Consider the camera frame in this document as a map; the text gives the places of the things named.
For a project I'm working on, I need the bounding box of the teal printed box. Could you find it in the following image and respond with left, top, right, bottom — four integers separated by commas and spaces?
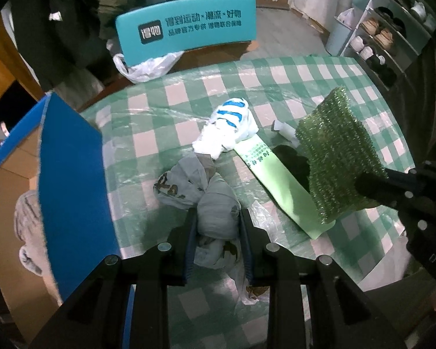
115, 0, 258, 68

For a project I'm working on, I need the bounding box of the patterned clear plastic bag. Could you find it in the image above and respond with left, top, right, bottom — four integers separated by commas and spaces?
153, 151, 271, 306

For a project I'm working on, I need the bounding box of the green scrub pad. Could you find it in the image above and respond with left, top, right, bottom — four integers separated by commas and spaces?
295, 86, 389, 226

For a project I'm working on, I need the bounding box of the blue cardboard box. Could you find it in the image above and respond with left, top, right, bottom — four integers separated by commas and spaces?
0, 92, 122, 349

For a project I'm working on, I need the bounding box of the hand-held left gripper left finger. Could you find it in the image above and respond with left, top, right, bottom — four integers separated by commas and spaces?
29, 207, 199, 349

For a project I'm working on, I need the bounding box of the white paper scrap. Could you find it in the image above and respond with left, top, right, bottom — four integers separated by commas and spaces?
272, 119, 299, 145

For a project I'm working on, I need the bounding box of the shoe rack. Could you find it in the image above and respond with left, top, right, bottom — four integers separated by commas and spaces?
343, 0, 436, 90

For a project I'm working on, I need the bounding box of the green white checked tablecloth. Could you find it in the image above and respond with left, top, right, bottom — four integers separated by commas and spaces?
76, 54, 422, 349

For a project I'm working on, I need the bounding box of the white blue striped plastic bag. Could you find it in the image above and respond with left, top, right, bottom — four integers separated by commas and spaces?
192, 96, 259, 161

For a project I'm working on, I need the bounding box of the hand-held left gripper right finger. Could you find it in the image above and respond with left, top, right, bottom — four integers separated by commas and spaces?
240, 208, 409, 349

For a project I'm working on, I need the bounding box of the black hanging jacket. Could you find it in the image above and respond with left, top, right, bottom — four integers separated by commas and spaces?
7, 0, 110, 91

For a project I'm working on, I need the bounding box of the light green packet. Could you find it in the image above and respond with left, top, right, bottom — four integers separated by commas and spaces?
234, 134, 337, 241

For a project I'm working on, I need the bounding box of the pale blue trash bin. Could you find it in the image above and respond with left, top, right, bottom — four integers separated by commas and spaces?
326, 7, 362, 57

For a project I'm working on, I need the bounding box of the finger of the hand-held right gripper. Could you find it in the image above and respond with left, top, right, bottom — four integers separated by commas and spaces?
354, 160, 436, 209

